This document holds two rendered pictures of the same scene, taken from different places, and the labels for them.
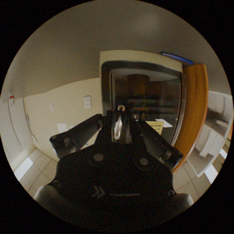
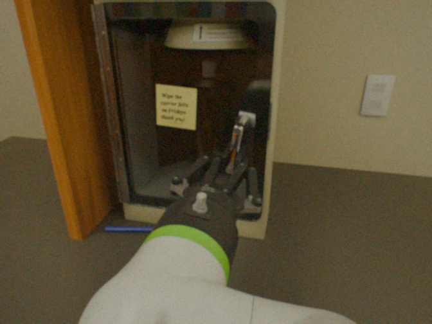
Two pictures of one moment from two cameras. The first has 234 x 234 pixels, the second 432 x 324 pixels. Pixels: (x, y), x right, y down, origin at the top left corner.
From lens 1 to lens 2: 45 cm
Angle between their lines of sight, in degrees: 46
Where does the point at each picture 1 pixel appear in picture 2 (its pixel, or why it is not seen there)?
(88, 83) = (356, 155)
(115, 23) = not seen: hidden behind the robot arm
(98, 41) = (256, 256)
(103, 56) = (259, 230)
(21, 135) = not seen: outside the picture
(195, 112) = (80, 144)
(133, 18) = not seen: hidden behind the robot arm
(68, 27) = (272, 296)
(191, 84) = (98, 186)
